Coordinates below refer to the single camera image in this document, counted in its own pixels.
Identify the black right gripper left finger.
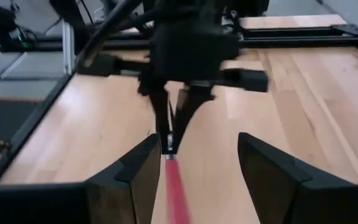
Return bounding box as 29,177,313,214
0,134,162,224

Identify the red-handled silver fork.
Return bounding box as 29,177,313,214
164,133,193,224

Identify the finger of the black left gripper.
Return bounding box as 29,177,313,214
147,86,171,155
171,88,214,153

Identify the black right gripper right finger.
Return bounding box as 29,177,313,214
237,133,358,224

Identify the white metal post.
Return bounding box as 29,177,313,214
62,20,76,76

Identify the black floor mat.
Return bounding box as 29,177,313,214
0,98,45,142

